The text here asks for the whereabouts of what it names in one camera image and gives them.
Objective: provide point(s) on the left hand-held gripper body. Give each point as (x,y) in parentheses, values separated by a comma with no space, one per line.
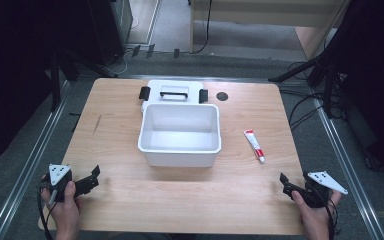
(57,180)

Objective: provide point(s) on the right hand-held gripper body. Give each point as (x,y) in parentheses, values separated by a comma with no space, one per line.
(320,186)

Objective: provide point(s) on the white and red tube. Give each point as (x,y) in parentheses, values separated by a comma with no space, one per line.
(255,145)

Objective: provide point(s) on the white plastic storage box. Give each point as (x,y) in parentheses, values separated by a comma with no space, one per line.
(180,133)

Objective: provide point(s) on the person's right hand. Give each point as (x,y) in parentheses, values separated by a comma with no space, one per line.
(313,216)

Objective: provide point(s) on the person's left hand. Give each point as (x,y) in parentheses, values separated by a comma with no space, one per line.
(65,210)

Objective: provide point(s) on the black metal stand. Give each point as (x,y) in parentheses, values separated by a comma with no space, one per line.
(56,83)
(323,63)

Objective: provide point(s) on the black round table grommet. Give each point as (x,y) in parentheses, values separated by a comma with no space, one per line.
(222,96)

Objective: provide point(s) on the dark curtain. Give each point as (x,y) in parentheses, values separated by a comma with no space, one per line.
(376,83)
(16,66)

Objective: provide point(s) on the black computer tower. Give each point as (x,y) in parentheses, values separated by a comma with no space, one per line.
(111,26)

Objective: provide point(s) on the light wooden furniture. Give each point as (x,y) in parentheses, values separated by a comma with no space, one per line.
(263,13)

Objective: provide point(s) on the aluminium floor rail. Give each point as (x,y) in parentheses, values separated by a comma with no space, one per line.
(30,160)
(346,166)

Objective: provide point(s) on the small black floor bracket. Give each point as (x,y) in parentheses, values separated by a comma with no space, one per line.
(150,51)
(176,53)
(136,50)

